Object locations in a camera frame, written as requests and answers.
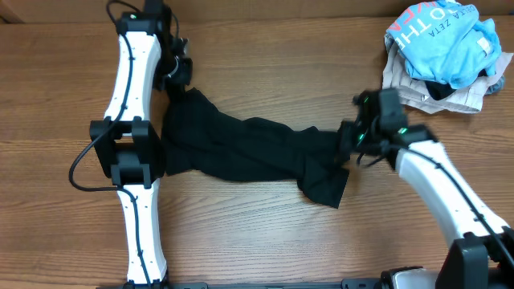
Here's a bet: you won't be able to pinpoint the black t-shirt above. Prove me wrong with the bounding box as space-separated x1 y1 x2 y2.
161 88 349 208

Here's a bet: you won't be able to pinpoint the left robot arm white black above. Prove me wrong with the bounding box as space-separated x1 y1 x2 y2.
89 1 193 288

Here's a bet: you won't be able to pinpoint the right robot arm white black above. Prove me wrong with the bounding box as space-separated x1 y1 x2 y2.
338 89 513 289

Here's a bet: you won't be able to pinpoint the beige shorts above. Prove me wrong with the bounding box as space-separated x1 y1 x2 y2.
382 35 513 114

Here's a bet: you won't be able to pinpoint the black garment in pile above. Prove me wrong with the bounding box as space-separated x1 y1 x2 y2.
423 68 489 100

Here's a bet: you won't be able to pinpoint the light blue printed t-shirt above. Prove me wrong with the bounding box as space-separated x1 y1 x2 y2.
386 1 502 90

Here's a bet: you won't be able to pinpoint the grey garment in pile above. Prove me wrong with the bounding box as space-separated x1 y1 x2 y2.
485 75 505 95

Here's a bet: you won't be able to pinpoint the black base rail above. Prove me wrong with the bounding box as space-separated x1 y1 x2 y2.
96 277 443 289

